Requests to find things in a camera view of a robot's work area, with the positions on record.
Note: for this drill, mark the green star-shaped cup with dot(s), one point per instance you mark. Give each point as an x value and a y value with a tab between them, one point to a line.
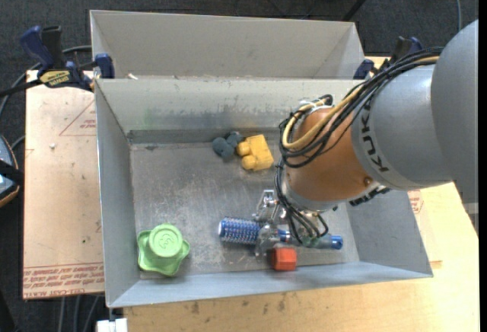
163	248

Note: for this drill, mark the orange-red cube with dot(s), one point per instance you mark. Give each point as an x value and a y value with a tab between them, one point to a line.
284	259

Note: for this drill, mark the dark grey-blue toy figure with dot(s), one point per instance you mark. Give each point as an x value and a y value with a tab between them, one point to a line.
225	147

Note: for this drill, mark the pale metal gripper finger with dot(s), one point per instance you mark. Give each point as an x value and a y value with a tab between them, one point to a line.
268	206
268	241

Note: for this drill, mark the blue hairbrush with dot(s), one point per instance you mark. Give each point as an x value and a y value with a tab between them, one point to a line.
237	230

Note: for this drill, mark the grey metal bin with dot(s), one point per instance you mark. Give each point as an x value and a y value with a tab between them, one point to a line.
179	186

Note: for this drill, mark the yellow toy block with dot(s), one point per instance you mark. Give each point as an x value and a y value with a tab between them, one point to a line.
256	153

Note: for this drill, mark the brown cardboard board, red print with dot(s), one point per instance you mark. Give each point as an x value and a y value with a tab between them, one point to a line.
61	189

